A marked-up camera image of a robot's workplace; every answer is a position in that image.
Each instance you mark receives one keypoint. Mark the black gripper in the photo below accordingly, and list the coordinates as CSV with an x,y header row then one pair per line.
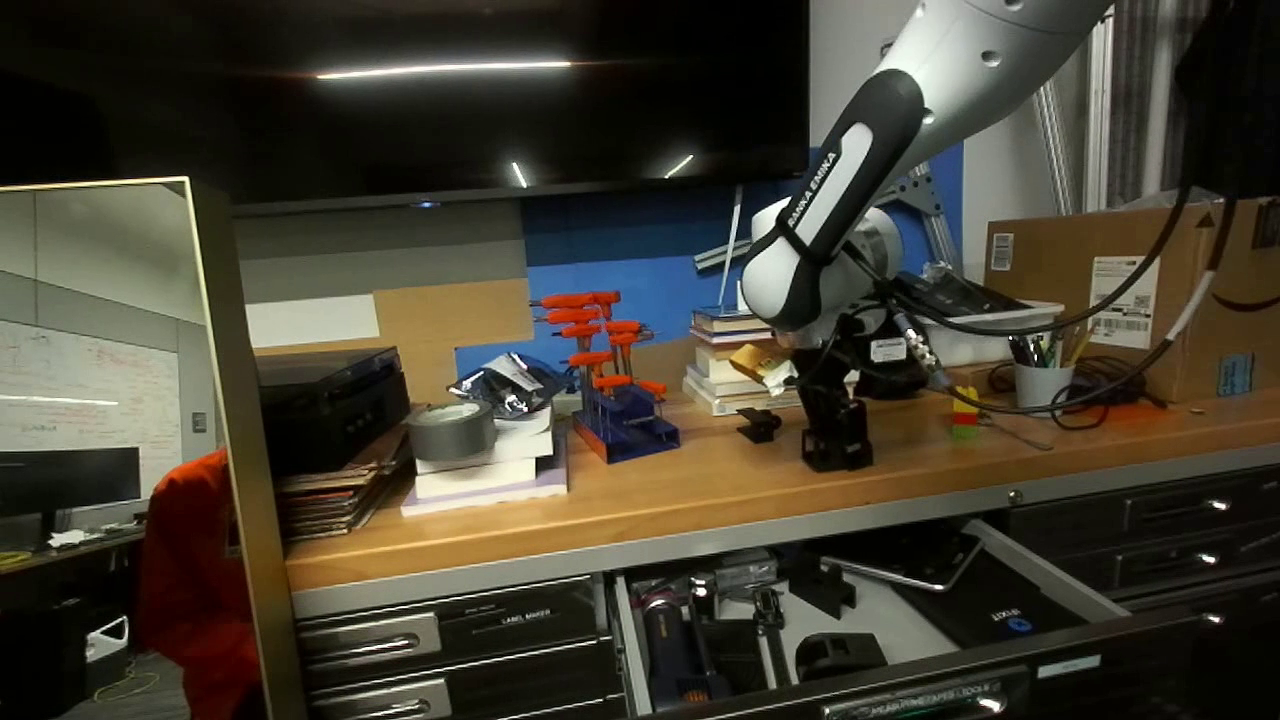
x,y
831,354

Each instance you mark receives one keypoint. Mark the black blocky plastic part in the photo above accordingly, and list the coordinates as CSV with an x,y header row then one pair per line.
x,y
836,449

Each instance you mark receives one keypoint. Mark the black small plastic part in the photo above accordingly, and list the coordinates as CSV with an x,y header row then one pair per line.
x,y
761,427

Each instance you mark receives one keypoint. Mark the black angular plastic part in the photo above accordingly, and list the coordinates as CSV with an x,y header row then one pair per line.
x,y
840,654

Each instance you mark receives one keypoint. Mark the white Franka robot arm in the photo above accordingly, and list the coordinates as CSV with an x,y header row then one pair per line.
x,y
852,145

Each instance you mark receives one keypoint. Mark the open workbench drawer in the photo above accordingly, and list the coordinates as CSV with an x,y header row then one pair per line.
x,y
1044,575

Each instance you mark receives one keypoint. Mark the closed drawer bank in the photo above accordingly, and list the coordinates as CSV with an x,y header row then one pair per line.
x,y
454,654
1162,532

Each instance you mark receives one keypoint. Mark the black device with white label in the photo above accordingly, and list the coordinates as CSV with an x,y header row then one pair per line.
x,y
894,357

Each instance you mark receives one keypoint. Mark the yellow red green lego block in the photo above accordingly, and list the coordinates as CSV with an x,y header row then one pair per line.
x,y
966,406

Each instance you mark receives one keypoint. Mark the tall stack of books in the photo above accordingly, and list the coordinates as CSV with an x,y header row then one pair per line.
x,y
712,374

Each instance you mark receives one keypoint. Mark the black clip part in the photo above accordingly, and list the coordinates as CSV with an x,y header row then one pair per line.
x,y
818,582

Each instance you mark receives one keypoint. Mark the black tablet with light edge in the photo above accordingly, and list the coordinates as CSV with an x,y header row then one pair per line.
x,y
920,563

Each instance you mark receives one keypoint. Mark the silver metal tools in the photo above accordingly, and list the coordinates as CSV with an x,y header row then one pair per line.
x,y
741,582

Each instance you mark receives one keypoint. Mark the white plastic tub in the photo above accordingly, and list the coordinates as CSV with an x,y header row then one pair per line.
x,y
994,326

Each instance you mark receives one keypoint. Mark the white pen cup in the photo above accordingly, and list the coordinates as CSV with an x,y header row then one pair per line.
x,y
1043,389

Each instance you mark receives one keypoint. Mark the white paper sheet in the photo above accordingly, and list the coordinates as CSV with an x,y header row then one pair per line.
x,y
907,625

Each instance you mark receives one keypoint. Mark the pens and tools bunch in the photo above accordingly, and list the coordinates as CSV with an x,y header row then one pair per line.
x,y
1032,348

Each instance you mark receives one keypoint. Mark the small blue item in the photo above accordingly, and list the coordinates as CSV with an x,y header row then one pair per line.
x,y
1012,623

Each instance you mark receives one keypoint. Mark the dark hand tools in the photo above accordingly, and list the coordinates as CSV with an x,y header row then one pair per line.
x,y
680,642

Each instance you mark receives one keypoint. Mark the short ceiling light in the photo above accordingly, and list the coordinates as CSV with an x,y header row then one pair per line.
x,y
680,165
516,173

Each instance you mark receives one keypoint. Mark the silver foil bag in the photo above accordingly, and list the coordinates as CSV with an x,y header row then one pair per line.
x,y
504,381

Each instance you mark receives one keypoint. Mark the cardboard shipping box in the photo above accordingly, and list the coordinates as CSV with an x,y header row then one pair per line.
x,y
1201,320

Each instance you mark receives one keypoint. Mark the brown cork board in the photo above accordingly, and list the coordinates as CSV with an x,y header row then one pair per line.
x,y
454,326

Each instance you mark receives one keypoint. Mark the stack of dark flat books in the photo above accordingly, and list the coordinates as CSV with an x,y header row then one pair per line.
x,y
346,496

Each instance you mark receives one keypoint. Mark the black hard case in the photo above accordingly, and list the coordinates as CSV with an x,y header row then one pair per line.
x,y
333,406

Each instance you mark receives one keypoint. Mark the long ceiling light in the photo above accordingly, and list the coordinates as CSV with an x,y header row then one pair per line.
x,y
441,67

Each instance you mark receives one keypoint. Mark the person in red hoodie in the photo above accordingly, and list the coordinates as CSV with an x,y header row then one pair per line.
x,y
195,585

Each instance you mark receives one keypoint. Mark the dark flat screen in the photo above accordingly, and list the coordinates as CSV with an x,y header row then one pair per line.
x,y
65,480

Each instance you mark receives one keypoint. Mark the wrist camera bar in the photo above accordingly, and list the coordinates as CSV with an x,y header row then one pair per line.
x,y
757,360

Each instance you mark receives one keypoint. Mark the grey duct tape roll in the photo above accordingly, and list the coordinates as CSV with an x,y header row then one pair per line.
x,y
449,428

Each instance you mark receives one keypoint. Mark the aluminium frame post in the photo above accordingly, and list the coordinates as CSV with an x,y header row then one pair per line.
x,y
1101,123

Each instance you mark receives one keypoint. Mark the white wall sheet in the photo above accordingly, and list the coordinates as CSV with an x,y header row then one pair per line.
x,y
314,320

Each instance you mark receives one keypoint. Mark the wooden frame post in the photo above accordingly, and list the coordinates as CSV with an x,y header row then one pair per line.
x,y
253,467

